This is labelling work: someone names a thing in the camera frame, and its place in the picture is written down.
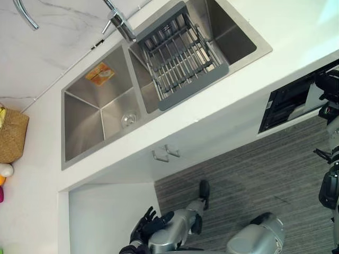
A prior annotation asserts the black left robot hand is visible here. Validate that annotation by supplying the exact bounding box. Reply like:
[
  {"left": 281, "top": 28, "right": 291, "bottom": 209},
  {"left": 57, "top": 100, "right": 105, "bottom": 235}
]
[{"left": 129, "top": 206, "right": 175, "bottom": 242}]

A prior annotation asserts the round sink drain strainer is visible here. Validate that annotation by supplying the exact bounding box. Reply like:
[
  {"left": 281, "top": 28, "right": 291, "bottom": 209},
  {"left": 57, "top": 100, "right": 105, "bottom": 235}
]
[{"left": 120, "top": 112, "right": 139, "bottom": 128}]

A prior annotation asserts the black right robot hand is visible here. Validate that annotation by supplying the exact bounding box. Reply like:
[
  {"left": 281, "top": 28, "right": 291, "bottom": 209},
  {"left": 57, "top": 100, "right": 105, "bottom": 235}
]
[{"left": 314, "top": 69, "right": 339, "bottom": 100}]

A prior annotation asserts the chrome gooseneck kitchen faucet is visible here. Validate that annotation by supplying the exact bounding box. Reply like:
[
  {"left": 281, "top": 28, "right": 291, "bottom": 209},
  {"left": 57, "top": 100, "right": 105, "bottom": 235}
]
[{"left": 13, "top": 0, "right": 137, "bottom": 43}]

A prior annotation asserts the silver right robot leg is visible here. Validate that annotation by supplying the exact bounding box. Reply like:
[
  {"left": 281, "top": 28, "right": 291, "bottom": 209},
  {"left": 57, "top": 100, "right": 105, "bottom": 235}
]
[{"left": 226, "top": 211, "right": 287, "bottom": 254}]

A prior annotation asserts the grey sink dish rack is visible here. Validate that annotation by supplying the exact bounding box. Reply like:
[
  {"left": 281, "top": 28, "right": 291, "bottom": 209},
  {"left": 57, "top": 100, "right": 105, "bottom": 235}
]
[{"left": 136, "top": 1, "right": 230, "bottom": 112}]

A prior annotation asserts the woven straw basket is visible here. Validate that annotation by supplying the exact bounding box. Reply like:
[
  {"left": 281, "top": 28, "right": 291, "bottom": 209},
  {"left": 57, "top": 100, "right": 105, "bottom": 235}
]
[{"left": 0, "top": 105, "right": 30, "bottom": 165}]

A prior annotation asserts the silver cabinet door handle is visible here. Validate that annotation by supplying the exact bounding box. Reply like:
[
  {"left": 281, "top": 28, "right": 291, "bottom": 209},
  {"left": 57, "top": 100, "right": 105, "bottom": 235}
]
[
  {"left": 151, "top": 150, "right": 171, "bottom": 162},
  {"left": 164, "top": 143, "right": 181, "bottom": 158}
]

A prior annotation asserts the stainless steel double sink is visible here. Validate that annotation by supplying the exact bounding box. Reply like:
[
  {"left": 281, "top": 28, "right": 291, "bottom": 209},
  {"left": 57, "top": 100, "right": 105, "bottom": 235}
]
[{"left": 61, "top": 0, "right": 273, "bottom": 171}]

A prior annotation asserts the white toy item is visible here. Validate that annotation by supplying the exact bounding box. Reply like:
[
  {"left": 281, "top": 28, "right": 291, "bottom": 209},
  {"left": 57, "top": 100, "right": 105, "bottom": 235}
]
[{"left": 0, "top": 163, "right": 14, "bottom": 178}]

